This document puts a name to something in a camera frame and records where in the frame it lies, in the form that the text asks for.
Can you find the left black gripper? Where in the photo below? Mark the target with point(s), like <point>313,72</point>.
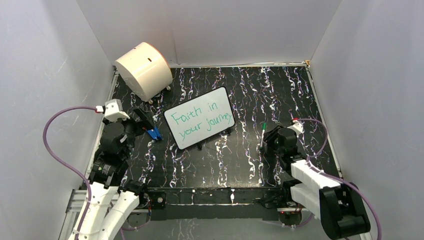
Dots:
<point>142,126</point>

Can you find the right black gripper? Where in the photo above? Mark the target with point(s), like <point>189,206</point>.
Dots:
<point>269,136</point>

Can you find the small white whiteboard black frame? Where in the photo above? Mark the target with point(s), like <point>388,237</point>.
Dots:
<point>200,118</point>

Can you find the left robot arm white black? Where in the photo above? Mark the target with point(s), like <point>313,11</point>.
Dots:
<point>107,203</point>

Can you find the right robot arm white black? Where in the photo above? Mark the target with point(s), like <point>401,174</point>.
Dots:
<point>338,206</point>

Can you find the white cylindrical drum container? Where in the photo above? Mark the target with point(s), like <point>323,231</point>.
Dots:
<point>145,71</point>

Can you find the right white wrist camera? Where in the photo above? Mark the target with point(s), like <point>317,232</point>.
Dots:
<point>296,126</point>

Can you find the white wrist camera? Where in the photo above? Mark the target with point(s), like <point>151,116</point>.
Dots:
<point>296,126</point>
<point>112,110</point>

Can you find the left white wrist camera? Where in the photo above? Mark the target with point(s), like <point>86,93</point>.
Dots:
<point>112,110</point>

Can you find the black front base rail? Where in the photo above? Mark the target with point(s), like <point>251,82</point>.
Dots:
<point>288,218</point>

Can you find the aluminium frame rail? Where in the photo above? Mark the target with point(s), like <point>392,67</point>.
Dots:
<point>219,198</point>

